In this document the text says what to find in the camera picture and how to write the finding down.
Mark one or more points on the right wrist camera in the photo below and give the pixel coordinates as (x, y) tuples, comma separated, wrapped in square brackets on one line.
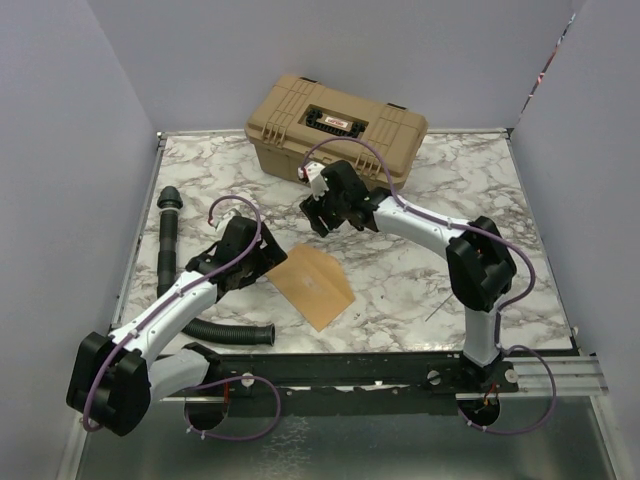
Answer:
[(311, 174)]

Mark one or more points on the brown kraft envelope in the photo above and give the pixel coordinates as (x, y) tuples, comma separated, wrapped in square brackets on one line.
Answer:
[(315, 283)]

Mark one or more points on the tan plastic toolbox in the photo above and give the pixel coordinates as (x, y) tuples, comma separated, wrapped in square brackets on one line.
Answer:
[(380, 140)]

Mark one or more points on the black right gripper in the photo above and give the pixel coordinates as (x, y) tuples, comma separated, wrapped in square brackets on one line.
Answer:
[(314, 209)]

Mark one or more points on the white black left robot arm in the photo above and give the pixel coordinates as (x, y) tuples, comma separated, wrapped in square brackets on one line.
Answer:
[(117, 376)]

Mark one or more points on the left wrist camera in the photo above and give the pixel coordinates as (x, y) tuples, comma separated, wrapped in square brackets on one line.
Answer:
[(219, 223)]

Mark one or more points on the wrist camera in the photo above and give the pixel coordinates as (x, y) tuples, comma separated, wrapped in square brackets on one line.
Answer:
[(311, 174), (219, 223)]

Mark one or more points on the black metal base rail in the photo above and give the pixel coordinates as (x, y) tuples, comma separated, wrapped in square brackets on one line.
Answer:
[(348, 384)]

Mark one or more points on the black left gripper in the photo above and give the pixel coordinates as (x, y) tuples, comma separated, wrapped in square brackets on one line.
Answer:
[(269, 256)]

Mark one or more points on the yellow black handled screwdriver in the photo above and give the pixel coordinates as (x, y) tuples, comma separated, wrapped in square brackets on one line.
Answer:
[(439, 307)]

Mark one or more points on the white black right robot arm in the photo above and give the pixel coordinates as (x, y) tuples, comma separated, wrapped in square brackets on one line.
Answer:
[(479, 265)]

